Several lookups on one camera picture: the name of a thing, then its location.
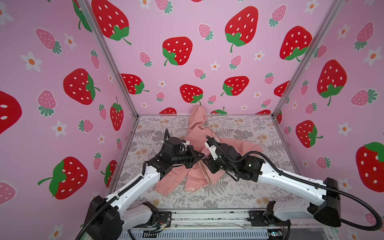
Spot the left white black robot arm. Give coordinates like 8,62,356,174
76,137,205,240

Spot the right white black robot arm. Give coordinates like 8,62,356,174
204,142,383,231

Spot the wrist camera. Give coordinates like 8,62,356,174
181,140,190,152
205,141,218,161

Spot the aluminium corner post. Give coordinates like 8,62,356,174
272,0,345,120
79,1,138,118

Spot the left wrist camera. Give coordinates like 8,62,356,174
181,140,190,152

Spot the left aluminium corner post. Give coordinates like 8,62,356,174
79,1,138,118

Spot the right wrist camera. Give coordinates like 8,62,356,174
205,141,218,161

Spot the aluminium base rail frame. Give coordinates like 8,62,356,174
119,209,341,240

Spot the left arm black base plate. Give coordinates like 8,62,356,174
145,211,172,228

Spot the right aluminium corner post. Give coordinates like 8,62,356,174
272,0,345,120

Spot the pink hooded zip jacket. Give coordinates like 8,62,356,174
155,106,263,196

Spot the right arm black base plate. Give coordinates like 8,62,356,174
247,211,291,227

